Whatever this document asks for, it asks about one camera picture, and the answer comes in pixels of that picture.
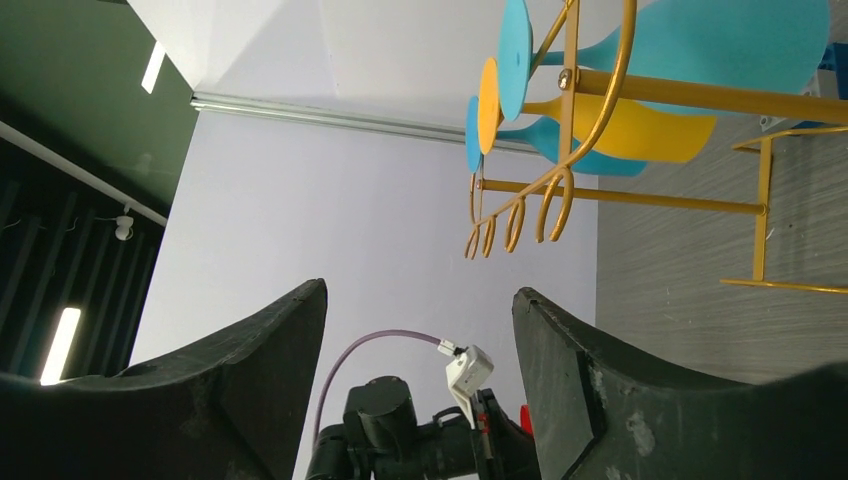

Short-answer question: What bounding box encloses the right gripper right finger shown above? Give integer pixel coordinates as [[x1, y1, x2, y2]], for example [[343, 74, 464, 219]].
[[512, 287, 847, 479]]

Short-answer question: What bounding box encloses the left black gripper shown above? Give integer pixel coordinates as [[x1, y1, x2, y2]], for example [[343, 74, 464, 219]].
[[430, 389, 540, 480]]

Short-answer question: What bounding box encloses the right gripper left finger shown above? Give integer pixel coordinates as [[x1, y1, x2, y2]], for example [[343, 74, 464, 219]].
[[1, 278, 328, 479]]

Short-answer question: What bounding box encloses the blue back wine glass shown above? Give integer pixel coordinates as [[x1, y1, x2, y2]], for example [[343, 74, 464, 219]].
[[464, 95, 647, 177]]

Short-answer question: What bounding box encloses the yellow back wine glass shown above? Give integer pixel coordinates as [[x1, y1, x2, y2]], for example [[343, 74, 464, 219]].
[[477, 56, 719, 165]]

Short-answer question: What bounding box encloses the teal back wine glass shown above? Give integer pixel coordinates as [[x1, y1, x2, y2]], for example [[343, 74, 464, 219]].
[[496, 0, 831, 121]]

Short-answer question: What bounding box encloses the red back wine glass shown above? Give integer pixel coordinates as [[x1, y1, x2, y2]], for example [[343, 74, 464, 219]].
[[520, 404, 534, 436]]

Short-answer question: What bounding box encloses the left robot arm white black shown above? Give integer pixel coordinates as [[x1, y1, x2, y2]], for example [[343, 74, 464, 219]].
[[306, 376, 541, 480]]

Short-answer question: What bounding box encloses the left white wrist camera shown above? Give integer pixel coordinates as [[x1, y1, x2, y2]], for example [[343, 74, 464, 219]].
[[437, 339, 494, 430]]

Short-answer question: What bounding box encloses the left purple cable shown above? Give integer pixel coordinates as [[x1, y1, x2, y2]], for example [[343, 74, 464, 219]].
[[311, 329, 444, 445]]

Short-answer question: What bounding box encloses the gold wire glass rack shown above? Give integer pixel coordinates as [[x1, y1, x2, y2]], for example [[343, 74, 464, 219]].
[[464, 1, 847, 287]]

